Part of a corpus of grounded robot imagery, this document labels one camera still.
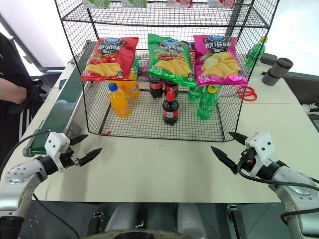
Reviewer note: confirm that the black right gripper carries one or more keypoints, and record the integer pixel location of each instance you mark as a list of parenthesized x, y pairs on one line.
[(246, 160)]

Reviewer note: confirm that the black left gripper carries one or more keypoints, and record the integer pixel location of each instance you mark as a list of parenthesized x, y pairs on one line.
[(67, 159)]

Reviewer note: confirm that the bare person forearm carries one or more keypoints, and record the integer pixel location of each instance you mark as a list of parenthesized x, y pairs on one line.
[(12, 89)]

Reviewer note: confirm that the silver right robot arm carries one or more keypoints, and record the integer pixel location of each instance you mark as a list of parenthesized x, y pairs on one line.
[(294, 194)]

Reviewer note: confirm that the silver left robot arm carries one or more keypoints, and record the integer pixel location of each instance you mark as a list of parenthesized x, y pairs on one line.
[(17, 179)]

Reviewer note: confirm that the green conveyor belt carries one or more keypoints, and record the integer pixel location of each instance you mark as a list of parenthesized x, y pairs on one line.
[(64, 99)]

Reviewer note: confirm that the small red clip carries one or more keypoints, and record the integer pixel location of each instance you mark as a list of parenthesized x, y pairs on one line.
[(106, 133)]

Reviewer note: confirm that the green soda bottle yellow cap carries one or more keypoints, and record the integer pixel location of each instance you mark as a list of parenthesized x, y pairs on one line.
[(255, 53), (207, 104)]

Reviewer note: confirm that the orange juice bottle blue cap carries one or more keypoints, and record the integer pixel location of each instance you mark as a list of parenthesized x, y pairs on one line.
[(119, 104)]

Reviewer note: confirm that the cola bottle red cap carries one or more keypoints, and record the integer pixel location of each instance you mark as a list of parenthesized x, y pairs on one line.
[(170, 112)]

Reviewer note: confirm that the silver left robot leg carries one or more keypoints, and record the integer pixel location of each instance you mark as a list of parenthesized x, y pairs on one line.
[(120, 221)]

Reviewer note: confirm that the silver robot leg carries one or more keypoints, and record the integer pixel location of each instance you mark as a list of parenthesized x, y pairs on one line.
[(120, 221), (190, 221)]

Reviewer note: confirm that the silver right robot leg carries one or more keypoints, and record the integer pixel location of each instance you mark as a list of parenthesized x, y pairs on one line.
[(190, 221)]

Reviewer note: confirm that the grey and black cylinder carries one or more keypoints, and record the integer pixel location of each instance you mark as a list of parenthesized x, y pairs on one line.
[(274, 74)]

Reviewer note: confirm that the cola bottle red label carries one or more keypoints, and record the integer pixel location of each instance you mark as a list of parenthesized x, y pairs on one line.
[(172, 87), (156, 88)]

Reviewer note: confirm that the magenta potato chips bag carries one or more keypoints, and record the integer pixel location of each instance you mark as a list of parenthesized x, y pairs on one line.
[(219, 62)]

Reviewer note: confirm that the dark grey equipment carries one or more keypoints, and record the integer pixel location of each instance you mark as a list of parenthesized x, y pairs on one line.
[(301, 87)]

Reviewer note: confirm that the red potato chips bag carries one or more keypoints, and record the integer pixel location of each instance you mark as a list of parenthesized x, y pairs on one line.
[(109, 57)]

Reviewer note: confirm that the black box device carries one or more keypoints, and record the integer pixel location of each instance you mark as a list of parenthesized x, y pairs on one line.
[(270, 58)]

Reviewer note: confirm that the small green snack packet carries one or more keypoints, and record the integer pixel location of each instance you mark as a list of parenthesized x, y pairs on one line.
[(135, 66)]

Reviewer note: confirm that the dark rounded rim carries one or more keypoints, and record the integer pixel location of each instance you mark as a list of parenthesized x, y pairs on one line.
[(139, 235)]

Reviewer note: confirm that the green potato chips bag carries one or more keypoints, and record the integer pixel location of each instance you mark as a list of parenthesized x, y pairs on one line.
[(169, 62)]

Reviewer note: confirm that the dark blue snack packet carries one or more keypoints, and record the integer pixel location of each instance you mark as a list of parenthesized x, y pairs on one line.
[(190, 46)]

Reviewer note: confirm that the person in black clothes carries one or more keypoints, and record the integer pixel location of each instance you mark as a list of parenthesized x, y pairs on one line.
[(10, 62)]

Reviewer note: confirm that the green drink carton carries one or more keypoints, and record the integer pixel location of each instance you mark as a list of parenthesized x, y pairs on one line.
[(134, 2), (96, 3)]

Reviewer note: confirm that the red drink carton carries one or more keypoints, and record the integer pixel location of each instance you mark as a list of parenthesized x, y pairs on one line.
[(221, 3), (179, 2)]

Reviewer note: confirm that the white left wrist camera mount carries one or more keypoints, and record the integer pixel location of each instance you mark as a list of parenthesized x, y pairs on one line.
[(54, 143)]

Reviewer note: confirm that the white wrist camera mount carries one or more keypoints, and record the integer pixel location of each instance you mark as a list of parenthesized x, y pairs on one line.
[(54, 143), (261, 144)]

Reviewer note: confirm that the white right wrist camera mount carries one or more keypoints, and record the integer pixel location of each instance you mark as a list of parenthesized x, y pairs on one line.
[(261, 144)]

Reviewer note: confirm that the black metal bracket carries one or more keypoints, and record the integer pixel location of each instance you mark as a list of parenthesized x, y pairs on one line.
[(99, 217), (236, 221)]

